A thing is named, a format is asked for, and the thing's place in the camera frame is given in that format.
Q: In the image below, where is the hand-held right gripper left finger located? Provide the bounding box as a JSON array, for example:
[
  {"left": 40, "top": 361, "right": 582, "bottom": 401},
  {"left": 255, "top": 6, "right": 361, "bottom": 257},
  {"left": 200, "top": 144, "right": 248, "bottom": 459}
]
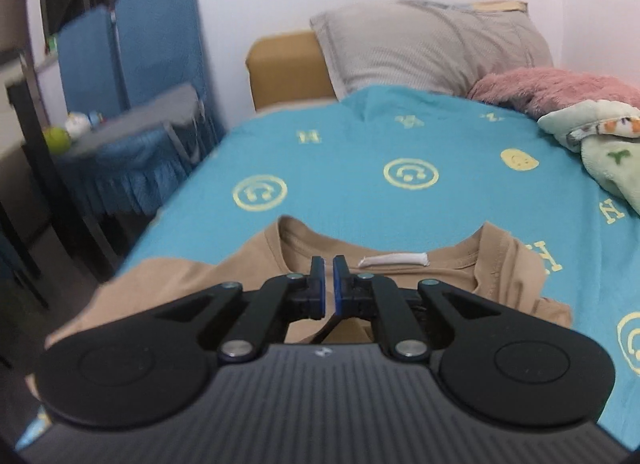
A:
[{"left": 155, "top": 255, "right": 328, "bottom": 364}]

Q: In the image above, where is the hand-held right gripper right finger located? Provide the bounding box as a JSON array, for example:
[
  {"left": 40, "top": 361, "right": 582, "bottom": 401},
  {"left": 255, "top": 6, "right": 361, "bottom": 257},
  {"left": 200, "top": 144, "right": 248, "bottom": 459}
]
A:
[{"left": 332, "top": 254, "right": 501, "bottom": 362}]

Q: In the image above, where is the tan printed t-shirt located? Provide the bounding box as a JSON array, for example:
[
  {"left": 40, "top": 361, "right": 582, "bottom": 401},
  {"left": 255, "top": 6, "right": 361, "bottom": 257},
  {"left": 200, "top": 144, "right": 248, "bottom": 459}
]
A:
[{"left": 25, "top": 216, "right": 573, "bottom": 397}]

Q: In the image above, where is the teal smiley print bedsheet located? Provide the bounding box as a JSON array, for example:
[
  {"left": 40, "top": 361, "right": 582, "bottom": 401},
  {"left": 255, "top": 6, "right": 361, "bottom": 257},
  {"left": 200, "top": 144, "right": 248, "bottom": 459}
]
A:
[{"left": 15, "top": 85, "right": 640, "bottom": 450}]

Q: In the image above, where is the brown bed headboard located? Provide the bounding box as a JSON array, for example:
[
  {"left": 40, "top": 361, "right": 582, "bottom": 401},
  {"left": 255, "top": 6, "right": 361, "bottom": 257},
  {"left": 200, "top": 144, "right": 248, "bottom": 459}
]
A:
[{"left": 245, "top": 31, "right": 337, "bottom": 112}]

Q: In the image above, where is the grey seat cushion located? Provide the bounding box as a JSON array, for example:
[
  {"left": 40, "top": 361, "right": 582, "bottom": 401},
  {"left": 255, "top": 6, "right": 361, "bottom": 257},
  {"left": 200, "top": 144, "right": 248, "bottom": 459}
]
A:
[{"left": 75, "top": 84, "right": 206, "bottom": 157}]

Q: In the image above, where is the grey pillow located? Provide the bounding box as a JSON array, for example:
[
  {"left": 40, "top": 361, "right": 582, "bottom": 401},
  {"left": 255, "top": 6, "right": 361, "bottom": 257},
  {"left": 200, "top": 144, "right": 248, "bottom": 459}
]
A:
[{"left": 309, "top": 0, "right": 553, "bottom": 100}]

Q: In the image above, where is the pink fluffy blanket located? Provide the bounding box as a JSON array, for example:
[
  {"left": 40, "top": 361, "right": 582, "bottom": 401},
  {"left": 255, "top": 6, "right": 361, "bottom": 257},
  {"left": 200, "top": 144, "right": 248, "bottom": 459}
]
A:
[{"left": 467, "top": 67, "right": 640, "bottom": 120}]

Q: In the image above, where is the small white toy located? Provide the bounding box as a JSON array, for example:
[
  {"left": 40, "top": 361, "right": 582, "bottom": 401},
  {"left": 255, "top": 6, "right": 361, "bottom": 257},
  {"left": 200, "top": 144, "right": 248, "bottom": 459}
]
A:
[{"left": 66, "top": 111, "right": 106, "bottom": 140}]

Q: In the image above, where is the green cartoon print blanket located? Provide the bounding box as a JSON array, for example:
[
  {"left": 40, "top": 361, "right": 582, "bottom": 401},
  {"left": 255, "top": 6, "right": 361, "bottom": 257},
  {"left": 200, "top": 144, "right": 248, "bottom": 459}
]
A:
[{"left": 537, "top": 100, "right": 640, "bottom": 217}]

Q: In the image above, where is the tall blue covered chair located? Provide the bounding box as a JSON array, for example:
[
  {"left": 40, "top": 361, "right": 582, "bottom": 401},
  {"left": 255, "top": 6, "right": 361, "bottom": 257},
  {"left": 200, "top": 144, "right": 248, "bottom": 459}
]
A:
[{"left": 95, "top": 0, "right": 227, "bottom": 215}]

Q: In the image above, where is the green fruit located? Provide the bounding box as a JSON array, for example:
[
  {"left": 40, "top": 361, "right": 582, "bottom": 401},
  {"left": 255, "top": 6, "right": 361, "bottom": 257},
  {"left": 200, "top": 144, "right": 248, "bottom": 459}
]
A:
[{"left": 42, "top": 126, "right": 71, "bottom": 154}]

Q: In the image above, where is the tan pillow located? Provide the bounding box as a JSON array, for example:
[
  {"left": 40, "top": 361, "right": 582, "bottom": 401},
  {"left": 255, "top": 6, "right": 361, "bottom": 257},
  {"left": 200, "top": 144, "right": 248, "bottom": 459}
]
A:
[{"left": 470, "top": 0, "right": 529, "bottom": 14}]

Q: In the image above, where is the white table with black legs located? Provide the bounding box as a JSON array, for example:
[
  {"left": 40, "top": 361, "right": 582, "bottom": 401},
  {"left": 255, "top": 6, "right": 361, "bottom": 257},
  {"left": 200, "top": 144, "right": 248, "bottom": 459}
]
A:
[{"left": 0, "top": 49, "right": 118, "bottom": 310}]

